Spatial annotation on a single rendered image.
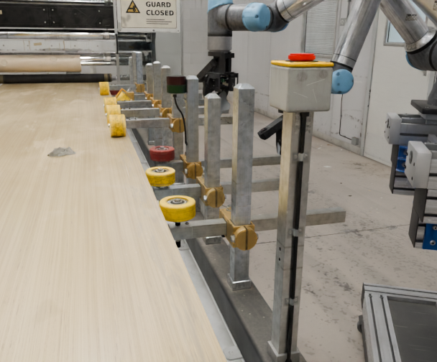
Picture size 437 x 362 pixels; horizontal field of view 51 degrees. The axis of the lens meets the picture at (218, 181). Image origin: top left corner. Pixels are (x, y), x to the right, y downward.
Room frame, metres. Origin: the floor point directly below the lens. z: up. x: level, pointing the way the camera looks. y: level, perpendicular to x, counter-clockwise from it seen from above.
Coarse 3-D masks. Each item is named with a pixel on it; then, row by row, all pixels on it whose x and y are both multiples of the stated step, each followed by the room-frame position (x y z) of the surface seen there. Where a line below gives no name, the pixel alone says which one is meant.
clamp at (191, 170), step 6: (180, 156) 1.49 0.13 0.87; (186, 162) 1.41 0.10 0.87; (192, 162) 1.41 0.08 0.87; (198, 162) 1.41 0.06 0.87; (186, 168) 1.40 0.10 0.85; (192, 168) 1.38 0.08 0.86; (198, 168) 1.39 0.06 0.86; (186, 174) 1.40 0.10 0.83; (192, 174) 1.38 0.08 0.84; (198, 174) 1.39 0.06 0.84
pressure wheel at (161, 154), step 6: (150, 150) 1.42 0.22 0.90; (156, 150) 1.41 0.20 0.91; (162, 150) 1.41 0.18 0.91; (168, 150) 1.42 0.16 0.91; (174, 150) 1.44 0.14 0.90; (150, 156) 1.43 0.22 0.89; (156, 156) 1.41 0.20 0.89; (162, 156) 1.40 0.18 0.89; (168, 156) 1.41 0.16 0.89; (174, 156) 1.44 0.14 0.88; (162, 162) 1.43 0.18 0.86
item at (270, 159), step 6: (258, 156) 1.54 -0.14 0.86; (264, 156) 1.54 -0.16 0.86; (270, 156) 1.54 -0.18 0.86; (276, 156) 1.54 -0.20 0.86; (156, 162) 1.44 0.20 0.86; (168, 162) 1.44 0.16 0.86; (174, 162) 1.44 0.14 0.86; (180, 162) 1.44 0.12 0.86; (222, 162) 1.48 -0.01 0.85; (228, 162) 1.49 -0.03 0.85; (252, 162) 1.51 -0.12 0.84; (258, 162) 1.52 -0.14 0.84; (264, 162) 1.52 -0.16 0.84; (270, 162) 1.53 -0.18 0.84; (276, 162) 1.54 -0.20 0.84; (174, 168) 1.44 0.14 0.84; (180, 168) 1.44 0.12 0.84
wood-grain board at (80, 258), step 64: (0, 128) 1.78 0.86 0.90; (64, 128) 1.79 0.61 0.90; (0, 192) 1.01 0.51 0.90; (64, 192) 1.02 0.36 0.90; (128, 192) 1.02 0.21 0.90; (0, 256) 0.69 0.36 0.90; (64, 256) 0.69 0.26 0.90; (128, 256) 0.69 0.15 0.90; (0, 320) 0.51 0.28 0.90; (64, 320) 0.51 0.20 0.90; (128, 320) 0.51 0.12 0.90; (192, 320) 0.51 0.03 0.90
